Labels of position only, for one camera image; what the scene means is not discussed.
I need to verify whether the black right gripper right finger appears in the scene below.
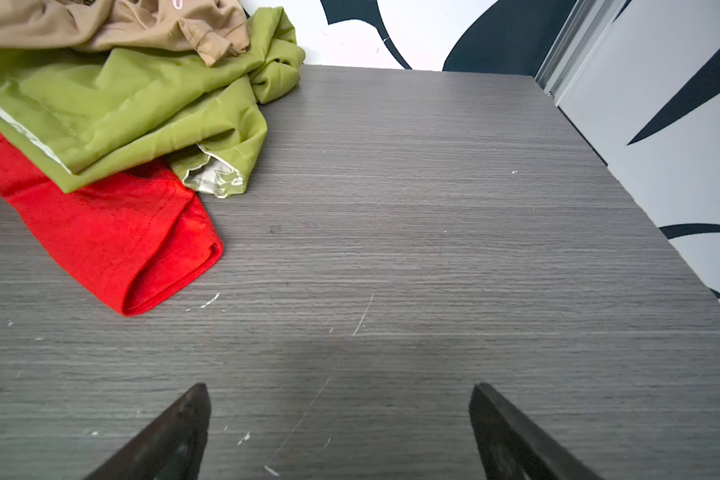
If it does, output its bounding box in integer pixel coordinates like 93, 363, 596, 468
469, 383, 601, 480

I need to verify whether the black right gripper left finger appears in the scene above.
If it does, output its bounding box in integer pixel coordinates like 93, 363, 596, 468
87, 383, 211, 480

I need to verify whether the red cloth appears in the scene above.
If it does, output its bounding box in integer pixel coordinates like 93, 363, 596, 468
0, 133, 223, 317

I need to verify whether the green cloth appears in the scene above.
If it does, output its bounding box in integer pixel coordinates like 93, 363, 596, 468
0, 7, 305, 198

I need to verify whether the tan cloth with pink flower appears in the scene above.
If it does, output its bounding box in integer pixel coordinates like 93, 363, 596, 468
0, 0, 250, 66

